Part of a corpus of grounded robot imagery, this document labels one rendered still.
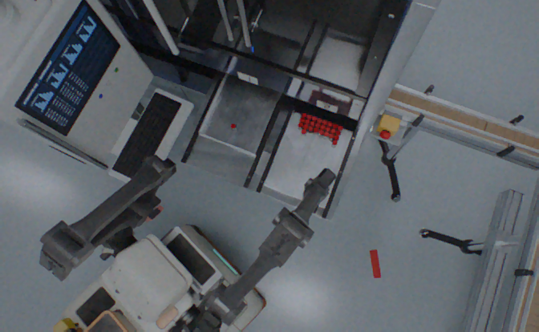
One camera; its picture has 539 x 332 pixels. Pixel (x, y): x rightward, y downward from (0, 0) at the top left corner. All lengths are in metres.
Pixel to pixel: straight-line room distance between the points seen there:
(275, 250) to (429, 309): 1.74
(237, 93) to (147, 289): 0.96
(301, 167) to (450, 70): 1.56
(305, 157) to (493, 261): 1.01
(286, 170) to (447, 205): 1.29
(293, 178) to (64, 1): 1.03
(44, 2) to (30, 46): 0.13
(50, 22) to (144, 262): 0.76
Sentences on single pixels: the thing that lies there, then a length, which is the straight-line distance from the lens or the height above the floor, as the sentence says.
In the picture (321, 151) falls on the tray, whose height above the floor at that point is 0.88.
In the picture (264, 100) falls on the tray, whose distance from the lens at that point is 1.93.
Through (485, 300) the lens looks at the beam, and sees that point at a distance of 2.29.
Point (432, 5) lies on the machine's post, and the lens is 1.07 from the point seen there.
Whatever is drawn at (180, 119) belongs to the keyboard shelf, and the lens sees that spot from 2.04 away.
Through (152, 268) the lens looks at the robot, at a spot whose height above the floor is 1.36.
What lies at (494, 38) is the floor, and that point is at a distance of 3.32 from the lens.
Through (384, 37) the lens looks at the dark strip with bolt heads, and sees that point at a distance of 1.23.
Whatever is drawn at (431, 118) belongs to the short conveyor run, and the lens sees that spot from 1.93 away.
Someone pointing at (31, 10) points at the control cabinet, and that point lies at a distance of 1.50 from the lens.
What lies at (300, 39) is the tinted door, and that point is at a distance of 1.40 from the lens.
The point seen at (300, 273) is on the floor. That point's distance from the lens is 2.67.
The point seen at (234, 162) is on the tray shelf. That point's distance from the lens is 1.86.
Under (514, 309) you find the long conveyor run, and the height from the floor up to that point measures 0.93.
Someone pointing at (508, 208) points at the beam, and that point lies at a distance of 2.37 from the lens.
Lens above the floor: 2.67
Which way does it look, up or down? 75 degrees down
